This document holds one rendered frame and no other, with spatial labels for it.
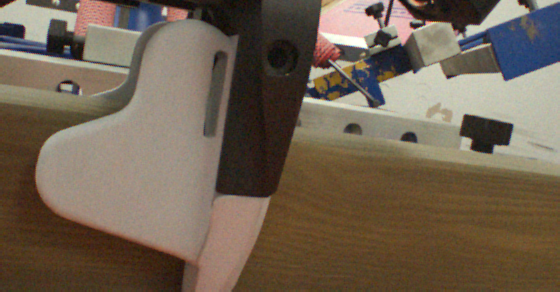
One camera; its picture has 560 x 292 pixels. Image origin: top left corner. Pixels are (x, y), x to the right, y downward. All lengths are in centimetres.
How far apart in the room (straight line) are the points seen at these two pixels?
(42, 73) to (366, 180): 34
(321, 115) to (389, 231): 33
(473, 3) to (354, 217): 8
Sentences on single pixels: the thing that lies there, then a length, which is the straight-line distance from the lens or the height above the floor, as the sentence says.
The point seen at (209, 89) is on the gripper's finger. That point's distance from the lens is 15.
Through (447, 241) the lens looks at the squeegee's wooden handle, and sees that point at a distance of 20.
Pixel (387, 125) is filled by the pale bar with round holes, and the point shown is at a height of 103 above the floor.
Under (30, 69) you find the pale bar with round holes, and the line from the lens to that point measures 47.
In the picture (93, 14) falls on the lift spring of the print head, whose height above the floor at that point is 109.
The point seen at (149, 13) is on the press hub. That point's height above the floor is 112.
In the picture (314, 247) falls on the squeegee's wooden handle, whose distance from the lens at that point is 18.
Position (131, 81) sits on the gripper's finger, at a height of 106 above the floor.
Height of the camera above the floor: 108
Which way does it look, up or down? 8 degrees down
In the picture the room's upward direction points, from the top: 11 degrees clockwise
